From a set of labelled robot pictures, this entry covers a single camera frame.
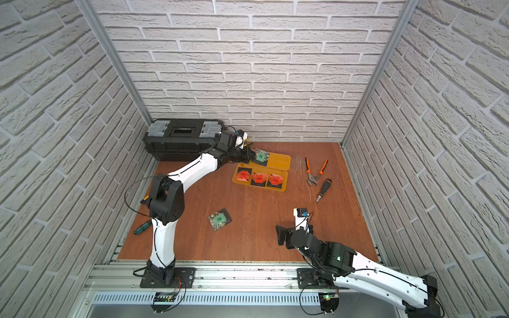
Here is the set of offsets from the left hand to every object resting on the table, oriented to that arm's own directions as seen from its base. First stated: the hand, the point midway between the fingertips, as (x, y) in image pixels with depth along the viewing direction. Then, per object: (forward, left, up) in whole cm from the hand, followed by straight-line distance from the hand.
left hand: (259, 151), depth 92 cm
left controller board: (-55, +36, -22) cm, 70 cm away
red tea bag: (-3, +8, -17) cm, 19 cm away
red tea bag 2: (-7, -9, -16) cm, 19 cm away
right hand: (-34, -11, -7) cm, 37 cm away
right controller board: (-58, -25, -17) cm, 65 cm away
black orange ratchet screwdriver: (-10, -34, -15) cm, 39 cm away
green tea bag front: (0, -1, -3) cm, 3 cm away
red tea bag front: (-5, 0, -17) cm, 18 cm away
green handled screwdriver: (-30, +51, -17) cm, 62 cm away
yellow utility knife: (-16, +56, -19) cm, 61 cm away
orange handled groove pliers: (-5, -29, -17) cm, 34 cm away
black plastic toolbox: (+9, +42, -2) cm, 43 cm away
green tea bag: (-26, +18, -18) cm, 37 cm away
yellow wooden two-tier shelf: (-7, -4, -5) cm, 10 cm away
